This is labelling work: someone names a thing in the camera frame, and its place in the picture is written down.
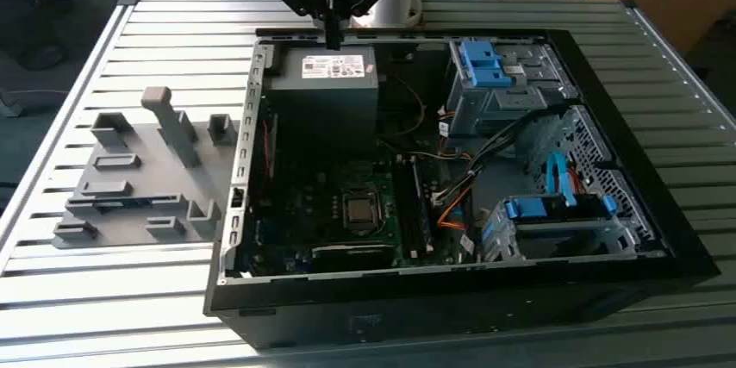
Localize white power supply label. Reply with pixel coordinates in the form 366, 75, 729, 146
301, 54, 366, 80

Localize thin orange wire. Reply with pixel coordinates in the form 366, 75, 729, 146
378, 74, 426, 139

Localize CPU socket metal frame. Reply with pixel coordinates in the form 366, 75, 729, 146
340, 186, 385, 238

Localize blue plastic drive carrier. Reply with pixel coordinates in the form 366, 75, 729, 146
458, 40, 513, 89

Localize orange flat data cable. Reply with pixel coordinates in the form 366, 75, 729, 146
436, 186, 478, 231

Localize white floor stand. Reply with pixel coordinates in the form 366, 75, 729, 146
0, 90, 70, 117

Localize blue flat data cable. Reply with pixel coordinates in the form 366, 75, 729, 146
544, 150, 580, 208

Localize black cable bundle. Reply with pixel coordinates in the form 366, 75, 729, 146
430, 107, 568, 209

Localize multicolour power wires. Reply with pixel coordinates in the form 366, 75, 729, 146
396, 147, 476, 165

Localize CPU with silver top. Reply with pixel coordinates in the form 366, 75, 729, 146
346, 197, 378, 223

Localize grey parts rack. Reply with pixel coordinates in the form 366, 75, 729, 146
50, 85, 242, 251

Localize black graphics card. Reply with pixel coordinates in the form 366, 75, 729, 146
309, 241, 397, 272

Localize hard disk in blue carrier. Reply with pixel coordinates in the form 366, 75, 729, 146
505, 196, 617, 225

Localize grey metal drive cage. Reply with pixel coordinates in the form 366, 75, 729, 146
446, 38, 580, 139

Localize green motherboard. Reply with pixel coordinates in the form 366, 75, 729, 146
249, 150, 461, 277

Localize black wheeled chair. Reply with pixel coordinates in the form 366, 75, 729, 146
0, 0, 76, 72

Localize perforated metal chassis panel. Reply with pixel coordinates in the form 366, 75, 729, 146
516, 104, 660, 253

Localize grey metal disk bay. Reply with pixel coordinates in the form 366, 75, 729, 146
480, 193, 660, 262

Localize grey power supply unit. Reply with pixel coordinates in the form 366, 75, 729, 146
264, 45, 381, 149

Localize black PC case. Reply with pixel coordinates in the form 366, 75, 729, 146
201, 27, 721, 350

